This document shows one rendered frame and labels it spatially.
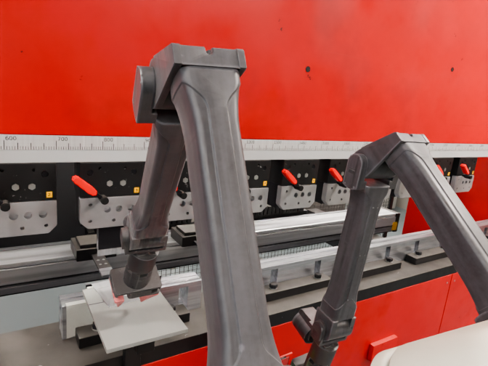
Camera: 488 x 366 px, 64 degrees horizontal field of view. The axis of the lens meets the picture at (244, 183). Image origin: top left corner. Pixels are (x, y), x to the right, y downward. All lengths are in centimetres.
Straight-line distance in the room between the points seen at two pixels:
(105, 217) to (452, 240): 76
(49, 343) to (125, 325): 26
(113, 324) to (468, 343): 78
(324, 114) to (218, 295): 103
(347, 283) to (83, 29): 78
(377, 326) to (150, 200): 126
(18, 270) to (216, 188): 105
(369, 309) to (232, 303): 130
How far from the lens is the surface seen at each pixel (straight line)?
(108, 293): 110
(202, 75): 39
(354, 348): 168
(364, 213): 81
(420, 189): 72
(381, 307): 169
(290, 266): 142
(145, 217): 68
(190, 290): 123
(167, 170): 57
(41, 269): 136
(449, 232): 70
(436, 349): 37
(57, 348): 115
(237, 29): 112
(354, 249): 84
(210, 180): 36
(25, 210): 100
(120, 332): 95
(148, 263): 83
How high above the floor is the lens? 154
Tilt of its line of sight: 13 degrees down
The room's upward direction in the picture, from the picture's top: 6 degrees clockwise
